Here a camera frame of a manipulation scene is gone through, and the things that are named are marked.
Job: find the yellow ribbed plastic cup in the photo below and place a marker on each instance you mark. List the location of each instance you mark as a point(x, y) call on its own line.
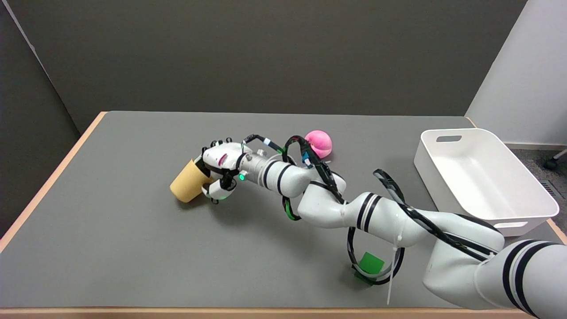
point(188, 184)

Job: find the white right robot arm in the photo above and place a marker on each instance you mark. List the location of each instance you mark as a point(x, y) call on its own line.
point(328, 206)

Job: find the white zip tie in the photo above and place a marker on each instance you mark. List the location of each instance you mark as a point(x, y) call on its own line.
point(392, 274)

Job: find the dark floor vent grille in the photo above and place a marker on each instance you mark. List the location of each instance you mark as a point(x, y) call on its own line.
point(550, 189)

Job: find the white plastic bin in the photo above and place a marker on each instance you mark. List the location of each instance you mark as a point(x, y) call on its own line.
point(478, 177)

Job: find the green cube block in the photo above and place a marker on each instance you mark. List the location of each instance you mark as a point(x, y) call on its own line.
point(370, 263)

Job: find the pink toy peach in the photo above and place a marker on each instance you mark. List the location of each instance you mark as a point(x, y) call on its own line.
point(321, 141)

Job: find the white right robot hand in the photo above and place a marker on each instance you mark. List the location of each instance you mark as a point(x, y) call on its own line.
point(223, 157)

